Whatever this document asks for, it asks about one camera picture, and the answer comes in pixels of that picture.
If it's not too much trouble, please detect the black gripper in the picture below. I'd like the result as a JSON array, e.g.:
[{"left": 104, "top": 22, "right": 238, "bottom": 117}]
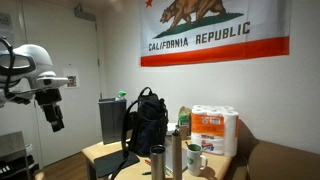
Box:
[{"left": 34, "top": 87, "right": 66, "bottom": 133}]

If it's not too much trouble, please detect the black backpack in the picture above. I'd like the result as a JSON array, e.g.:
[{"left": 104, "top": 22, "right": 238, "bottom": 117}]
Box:
[{"left": 109, "top": 86, "right": 170, "bottom": 180}]

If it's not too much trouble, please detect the white door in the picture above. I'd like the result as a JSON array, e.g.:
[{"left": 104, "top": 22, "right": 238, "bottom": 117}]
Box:
[{"left": 20, "top": 0, "right": 103, "bottom": 168}]

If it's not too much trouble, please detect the small portrait photo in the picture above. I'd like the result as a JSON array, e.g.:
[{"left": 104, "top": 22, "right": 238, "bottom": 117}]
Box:
[{"left": 63, "top": 68, "right": 81, "bottom": 90}]

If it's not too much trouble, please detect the grey metal cabinet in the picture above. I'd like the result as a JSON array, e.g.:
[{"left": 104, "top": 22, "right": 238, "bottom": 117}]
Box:
[{"left": 0, "top": 130, "right": 42, "bottom": 180}]

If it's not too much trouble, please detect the grey rectangular bin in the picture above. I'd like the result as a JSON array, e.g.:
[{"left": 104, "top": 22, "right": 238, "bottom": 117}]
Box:
[{"left": 97, "top": 97, "right": 128, "bottom": 146}]

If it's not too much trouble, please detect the dark tablet cover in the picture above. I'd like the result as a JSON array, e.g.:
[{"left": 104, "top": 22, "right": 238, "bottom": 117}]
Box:
[{"left": 93, "top": 150, "right": 141, "bottom": 179}]

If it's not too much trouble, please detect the green capped plastic bottle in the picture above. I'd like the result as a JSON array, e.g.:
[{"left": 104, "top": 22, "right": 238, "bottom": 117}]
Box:
[{"left": 114, "top": 90, "right": 128, "bottom": 102}]

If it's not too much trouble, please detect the steel tumbler cup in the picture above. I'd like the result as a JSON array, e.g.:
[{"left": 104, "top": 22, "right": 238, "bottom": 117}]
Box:
[{"left": 149, "top": 144, "right": 167, "bottom": 180}]

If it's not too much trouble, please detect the grey door closer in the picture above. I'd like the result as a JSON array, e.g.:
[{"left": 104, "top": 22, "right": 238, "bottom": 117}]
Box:
[{"left": 73, "top": 3, "right": 98, "bottom": 23}]

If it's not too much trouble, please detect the grey laptop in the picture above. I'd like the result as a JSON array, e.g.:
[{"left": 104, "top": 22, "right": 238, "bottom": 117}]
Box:
[{"left": 164, "top": 143, "right": 188, "bottom": 175}]

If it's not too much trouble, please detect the tall slim steel bottle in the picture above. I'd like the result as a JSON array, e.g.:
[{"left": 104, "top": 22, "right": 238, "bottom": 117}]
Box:
[{"left": 171, "top": 129, "right": 184, "bottom": 180}]

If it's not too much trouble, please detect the white mug green logo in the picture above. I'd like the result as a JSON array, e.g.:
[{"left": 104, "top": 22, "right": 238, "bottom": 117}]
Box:
[{"left": 186, "top": 143, "right": 209, "bottom": 177}]

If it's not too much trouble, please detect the paper towel roll pack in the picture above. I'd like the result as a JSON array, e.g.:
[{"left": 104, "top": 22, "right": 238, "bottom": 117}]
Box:
[{"left": 190, "top": 104, "right": 240, "bottom": 158}]

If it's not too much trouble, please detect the California Republic flag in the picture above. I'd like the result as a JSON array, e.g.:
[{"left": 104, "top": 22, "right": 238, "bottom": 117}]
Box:
[{"left": 139, "top": 0, "right": 293, "bottom": 68}]

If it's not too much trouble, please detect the brown couch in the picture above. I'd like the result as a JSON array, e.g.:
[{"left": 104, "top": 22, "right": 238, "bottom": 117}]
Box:
[{"left": 223, "top": 119, "right": 320, "bottom": 180}]

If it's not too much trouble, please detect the grey wall sign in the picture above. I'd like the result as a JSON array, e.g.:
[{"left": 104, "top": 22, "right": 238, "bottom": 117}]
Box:
[{"left": 0, "top": 12, "right": 14, "bottom": 34}]

